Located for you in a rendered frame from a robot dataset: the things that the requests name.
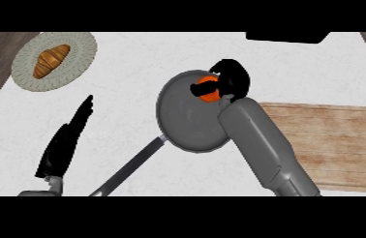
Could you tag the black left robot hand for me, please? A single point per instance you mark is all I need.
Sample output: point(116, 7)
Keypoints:
point(62, 145)

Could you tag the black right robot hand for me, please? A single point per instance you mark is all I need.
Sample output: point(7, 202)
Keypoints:
point(234, 78)

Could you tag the orange squash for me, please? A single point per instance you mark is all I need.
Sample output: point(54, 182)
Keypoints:
point(209, 94)

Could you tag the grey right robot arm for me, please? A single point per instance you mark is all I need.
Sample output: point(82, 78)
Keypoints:
point(265, 145)

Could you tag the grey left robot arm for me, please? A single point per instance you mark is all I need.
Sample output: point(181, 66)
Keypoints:
point(53, 186)

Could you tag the grey frying pan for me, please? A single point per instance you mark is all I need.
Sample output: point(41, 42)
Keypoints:
point(190, 113)

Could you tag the wooden cutting board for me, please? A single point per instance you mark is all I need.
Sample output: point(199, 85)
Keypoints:
point(323, 145)

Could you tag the black appliance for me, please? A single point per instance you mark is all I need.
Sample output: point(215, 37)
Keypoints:
point(284, 37)

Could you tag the round pale woven plate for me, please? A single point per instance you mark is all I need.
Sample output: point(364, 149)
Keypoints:
point(54, 61)

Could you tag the brown croissant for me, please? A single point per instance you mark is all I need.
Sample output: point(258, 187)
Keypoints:
point(51, 61)

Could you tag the dark wooden panel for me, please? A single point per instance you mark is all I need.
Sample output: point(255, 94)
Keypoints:
point(11, 51)

